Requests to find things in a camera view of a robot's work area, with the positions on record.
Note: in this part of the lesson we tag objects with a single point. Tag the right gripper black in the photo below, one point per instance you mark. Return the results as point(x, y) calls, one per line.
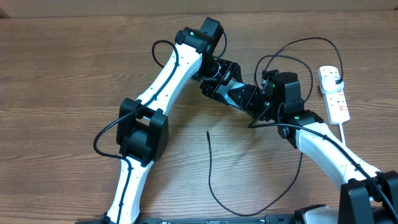
point(252, 93)

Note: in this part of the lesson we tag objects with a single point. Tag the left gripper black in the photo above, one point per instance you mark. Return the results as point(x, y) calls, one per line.
point(210, 88)

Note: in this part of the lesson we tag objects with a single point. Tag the Samsung Galaxy smartphone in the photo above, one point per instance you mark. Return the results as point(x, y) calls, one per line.
point(236, 94)

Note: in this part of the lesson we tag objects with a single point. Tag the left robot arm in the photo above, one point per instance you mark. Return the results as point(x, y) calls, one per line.
point(143, 124)

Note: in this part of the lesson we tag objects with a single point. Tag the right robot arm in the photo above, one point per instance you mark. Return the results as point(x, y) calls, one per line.
point(367, 195)

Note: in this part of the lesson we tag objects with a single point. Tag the white charger plug adapter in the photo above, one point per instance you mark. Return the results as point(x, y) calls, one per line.
point(330, 85)

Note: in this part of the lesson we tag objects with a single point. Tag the white power strip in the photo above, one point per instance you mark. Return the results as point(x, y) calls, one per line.
point(335, 103)

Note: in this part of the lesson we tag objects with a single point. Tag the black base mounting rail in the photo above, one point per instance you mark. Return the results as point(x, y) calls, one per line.
point(268, 219)

